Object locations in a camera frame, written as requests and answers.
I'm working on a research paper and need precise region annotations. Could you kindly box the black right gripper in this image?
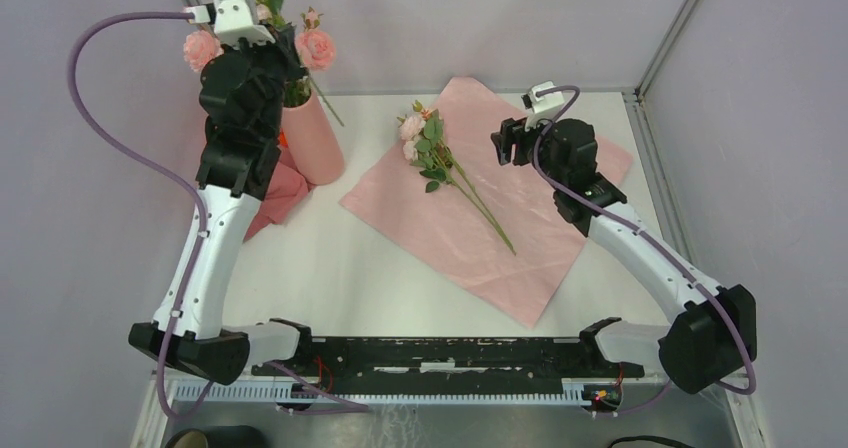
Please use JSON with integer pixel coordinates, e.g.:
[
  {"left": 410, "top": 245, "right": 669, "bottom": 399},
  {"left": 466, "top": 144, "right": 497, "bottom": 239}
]
[{"left": 491, "top": 108, "right": 566, "bottom": 190}]

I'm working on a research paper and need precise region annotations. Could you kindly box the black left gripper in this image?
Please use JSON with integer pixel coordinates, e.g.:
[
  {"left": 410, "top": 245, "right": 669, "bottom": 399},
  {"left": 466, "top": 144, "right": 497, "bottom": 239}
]
[{"left": 223, "top": 19, "right": 311, "bottom": 140}]

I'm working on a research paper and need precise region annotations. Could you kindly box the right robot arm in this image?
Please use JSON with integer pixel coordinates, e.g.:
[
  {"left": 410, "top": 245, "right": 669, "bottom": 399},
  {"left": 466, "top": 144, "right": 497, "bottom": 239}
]
[{"left": 491, "top": 118, "right": 757, "bottom": 394}]

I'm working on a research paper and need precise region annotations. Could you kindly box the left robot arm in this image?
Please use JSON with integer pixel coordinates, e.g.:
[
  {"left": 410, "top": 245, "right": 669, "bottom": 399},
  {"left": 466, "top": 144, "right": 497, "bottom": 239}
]
[{"left": 128, "top": 26, "right": 314, "bottom": 385}]

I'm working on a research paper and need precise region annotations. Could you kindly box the pink cylindrical vase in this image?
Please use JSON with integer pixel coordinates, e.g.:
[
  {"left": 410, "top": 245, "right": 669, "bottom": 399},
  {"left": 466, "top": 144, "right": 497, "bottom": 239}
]
[{"left": 281, "top": 94, "right": 345, "bottom": 186}]

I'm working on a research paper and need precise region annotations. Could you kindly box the pink cloth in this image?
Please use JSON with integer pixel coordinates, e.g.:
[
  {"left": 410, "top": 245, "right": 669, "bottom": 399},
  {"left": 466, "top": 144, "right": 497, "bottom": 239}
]
[{"left": 243, "top": 147, "right": 314, "bottom": 242}]

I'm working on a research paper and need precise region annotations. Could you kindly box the pink rose stems bunch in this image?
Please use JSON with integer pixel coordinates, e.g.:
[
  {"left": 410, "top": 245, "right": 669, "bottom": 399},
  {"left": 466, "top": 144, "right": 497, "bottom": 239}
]
[{"left": 397, "top": 100, "right": 517, "bottom": 255}]

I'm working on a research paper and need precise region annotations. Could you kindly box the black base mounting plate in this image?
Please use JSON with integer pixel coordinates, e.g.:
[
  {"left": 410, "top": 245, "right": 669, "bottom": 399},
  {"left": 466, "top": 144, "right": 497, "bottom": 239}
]
[{"left": 283, "top": 336, "right": 645, "bottom": 395}]

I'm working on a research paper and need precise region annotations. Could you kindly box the black round object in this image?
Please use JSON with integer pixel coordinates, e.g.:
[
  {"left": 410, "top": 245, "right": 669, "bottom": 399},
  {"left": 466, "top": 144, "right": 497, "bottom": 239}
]
[{"left": 164, "top": 425, "right": 270, "bottom": 448}]

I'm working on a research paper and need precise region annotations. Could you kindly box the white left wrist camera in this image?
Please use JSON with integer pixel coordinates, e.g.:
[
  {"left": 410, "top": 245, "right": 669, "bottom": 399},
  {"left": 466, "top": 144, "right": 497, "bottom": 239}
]
[{"left": 182, "top": 0, "right": 276, "bottom": 50}]

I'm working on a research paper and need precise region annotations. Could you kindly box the black floor cable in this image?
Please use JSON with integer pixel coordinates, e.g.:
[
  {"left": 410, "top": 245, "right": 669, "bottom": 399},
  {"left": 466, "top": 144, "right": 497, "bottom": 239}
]
[{"left": 606, "top": 434, "right": 697, "bottom": 448}]

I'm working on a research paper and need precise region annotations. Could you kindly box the white slotted cable duct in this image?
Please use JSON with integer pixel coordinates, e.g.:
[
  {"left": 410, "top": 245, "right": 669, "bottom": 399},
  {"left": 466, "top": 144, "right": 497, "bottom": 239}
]
[{"left": 173, "top": 379, "right": 621, "bottom": 408}]

